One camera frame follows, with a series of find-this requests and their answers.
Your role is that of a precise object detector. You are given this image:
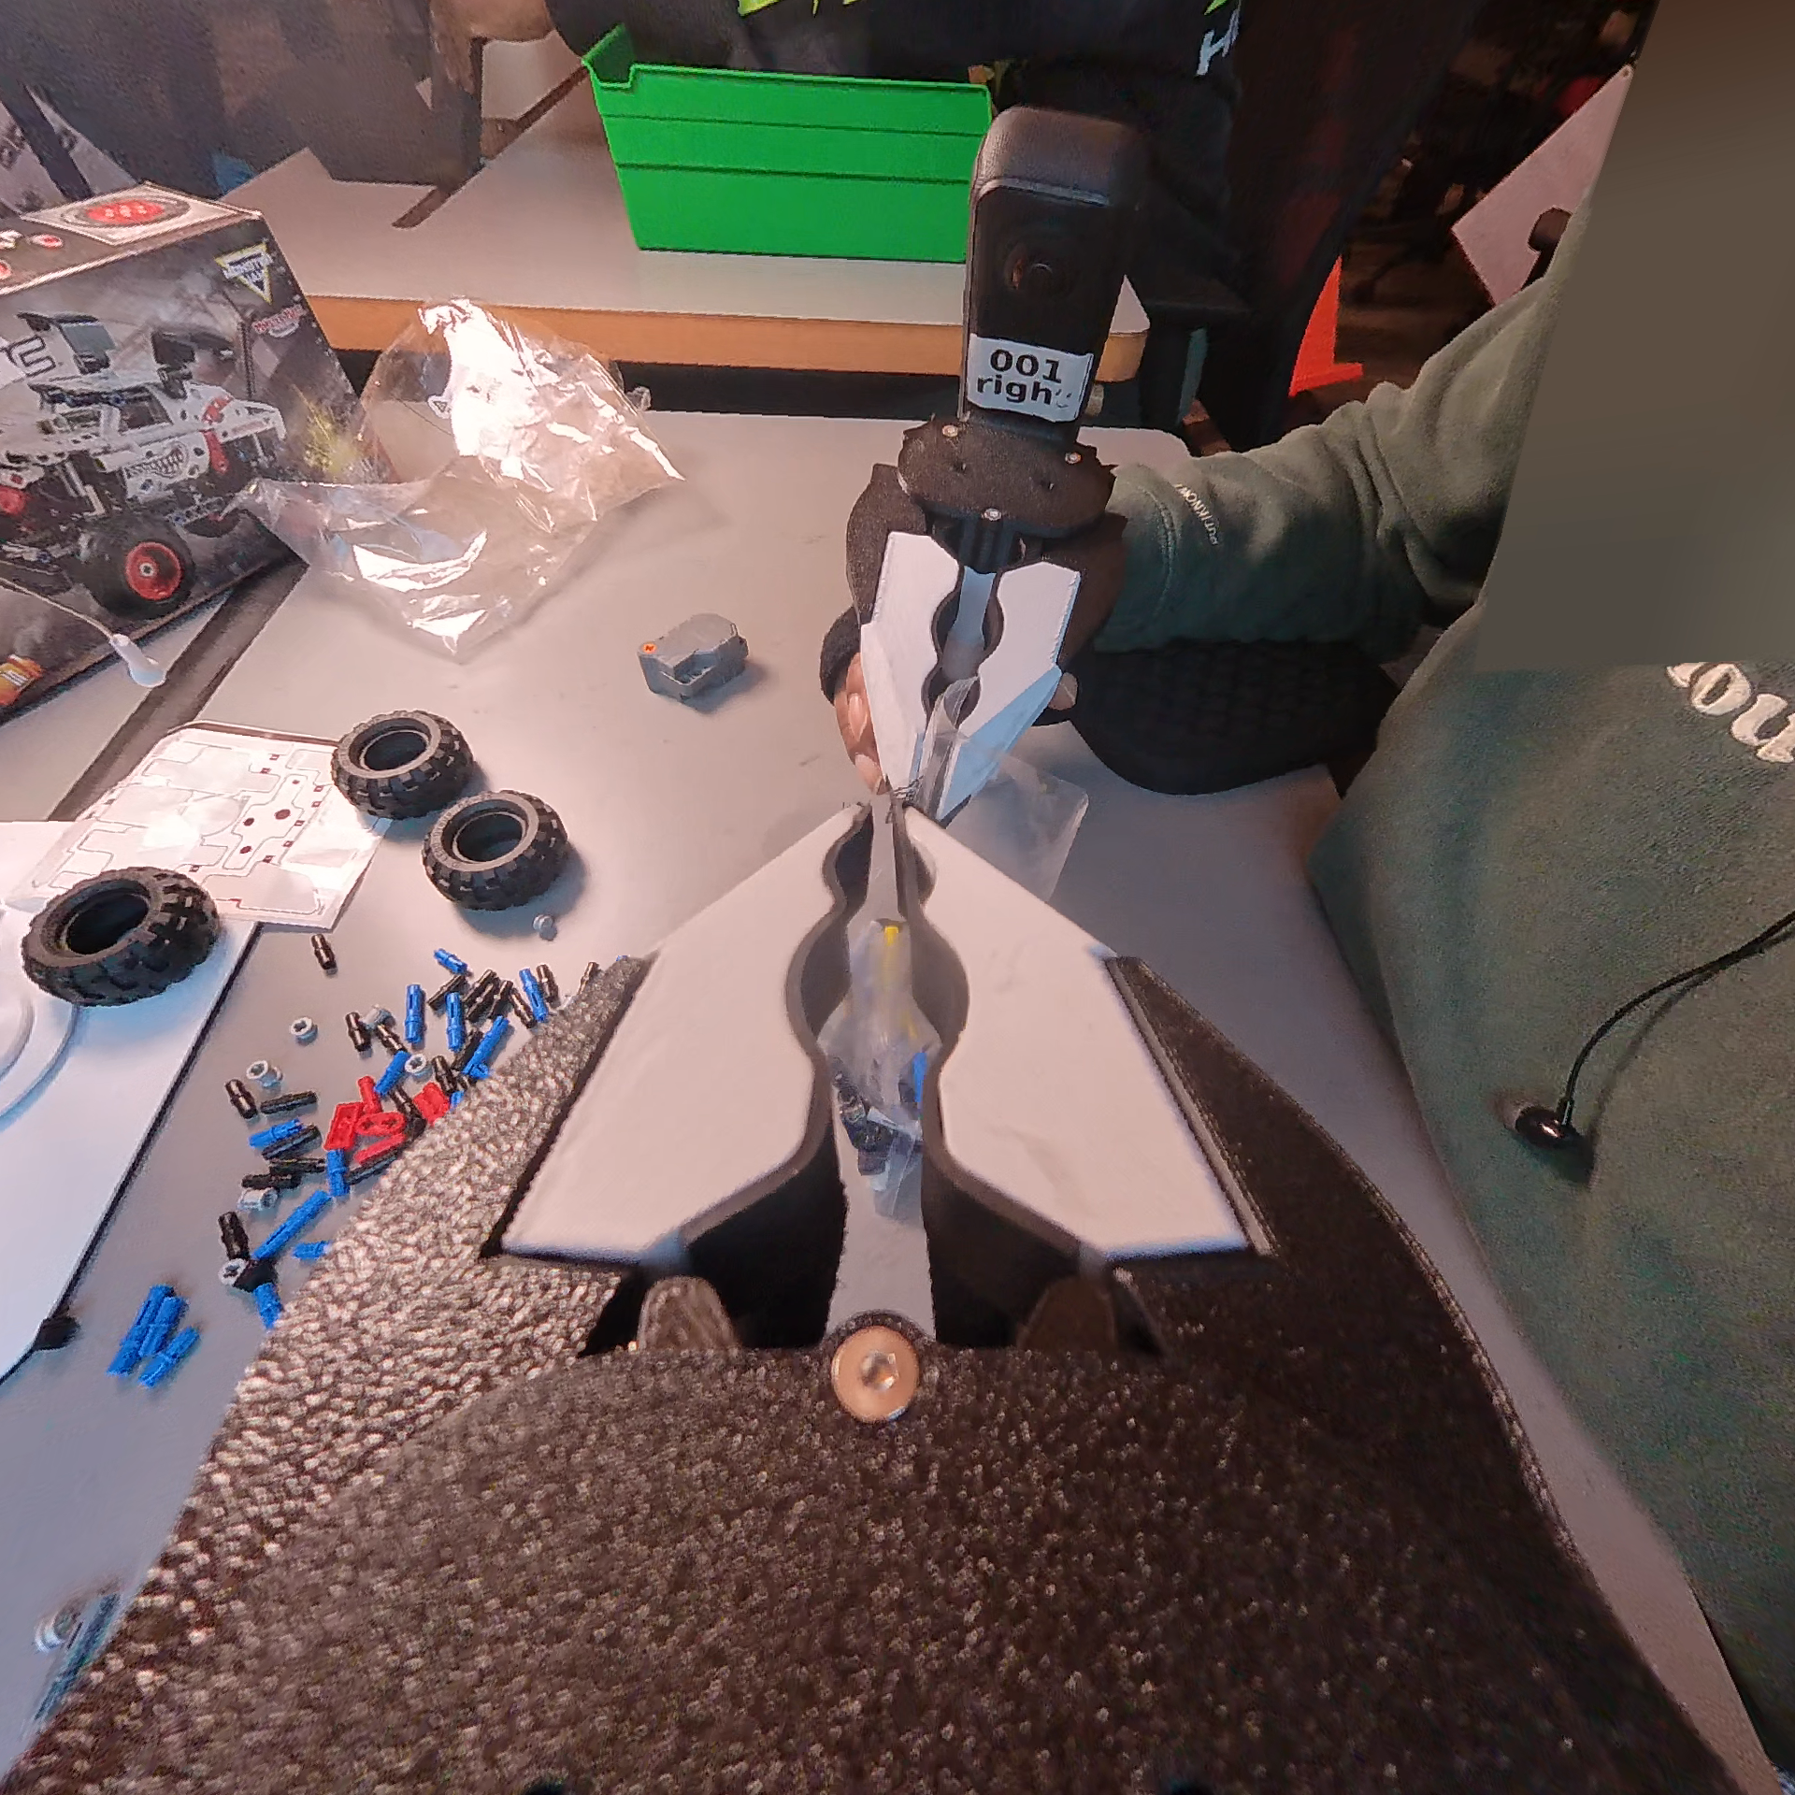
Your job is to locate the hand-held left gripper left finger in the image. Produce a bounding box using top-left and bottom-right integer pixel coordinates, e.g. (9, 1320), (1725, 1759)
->
(497, 807), (876, 1270)

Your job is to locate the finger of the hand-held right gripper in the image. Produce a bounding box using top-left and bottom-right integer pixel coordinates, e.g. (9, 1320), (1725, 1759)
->
(852, 525), (987, 804)
(922, 564), (1086, 822)

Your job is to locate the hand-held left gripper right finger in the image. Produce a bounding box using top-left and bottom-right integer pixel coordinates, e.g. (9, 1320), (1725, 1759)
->
(886, 807), (1251, 1264)

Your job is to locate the clear plastic bag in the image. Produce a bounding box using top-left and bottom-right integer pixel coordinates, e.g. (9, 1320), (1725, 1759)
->
(813, 744), (1095, 1214)

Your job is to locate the black toy tire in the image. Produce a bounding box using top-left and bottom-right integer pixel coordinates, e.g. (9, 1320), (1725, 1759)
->
(420, 793), (570, 909)
(330, 710), (472, 821)
(20, 865), (220, 1006)

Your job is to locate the pile of small toy parts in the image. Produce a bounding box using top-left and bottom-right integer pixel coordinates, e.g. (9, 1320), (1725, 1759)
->
(107, 940), (604, 1393)

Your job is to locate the person's right forearm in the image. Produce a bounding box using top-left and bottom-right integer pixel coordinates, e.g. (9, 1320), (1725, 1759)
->
(1081, 281), (1572, 665)

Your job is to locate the grey desk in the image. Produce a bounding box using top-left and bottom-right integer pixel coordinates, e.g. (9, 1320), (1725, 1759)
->
(0, 407), (1795, 1770)

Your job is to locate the person's right hand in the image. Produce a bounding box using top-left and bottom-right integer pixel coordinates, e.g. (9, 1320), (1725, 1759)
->
(831, 668), (899, 794)

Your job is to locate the grey toy part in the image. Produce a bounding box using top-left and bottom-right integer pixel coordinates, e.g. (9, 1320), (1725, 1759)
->
(637, 618), (749, 702)

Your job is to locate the black chair armrest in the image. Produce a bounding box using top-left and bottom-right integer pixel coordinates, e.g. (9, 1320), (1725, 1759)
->
(1067, 641), (1392, 799)

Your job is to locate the green plastic bin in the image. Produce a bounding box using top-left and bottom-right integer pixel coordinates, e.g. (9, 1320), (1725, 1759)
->
(584, 29), (989, 269)

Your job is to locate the crumpled empty plastic bag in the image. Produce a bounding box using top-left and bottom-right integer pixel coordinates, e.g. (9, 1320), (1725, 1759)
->
(248, 294), (687, 665)

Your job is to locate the white sticker sheet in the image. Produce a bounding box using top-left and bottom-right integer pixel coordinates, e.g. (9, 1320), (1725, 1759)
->
(14, 725), (386, 933)

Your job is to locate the light wooden table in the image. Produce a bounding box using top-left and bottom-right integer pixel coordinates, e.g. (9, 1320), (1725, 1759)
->
(240, 120), (1151, 382)

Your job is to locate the white booklet stand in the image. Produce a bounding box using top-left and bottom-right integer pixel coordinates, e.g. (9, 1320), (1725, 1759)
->
(0, 814), (261, 1375)

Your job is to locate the black toy set box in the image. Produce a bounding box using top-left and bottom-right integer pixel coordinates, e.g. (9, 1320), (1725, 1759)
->
(0, 184), (383, 719)

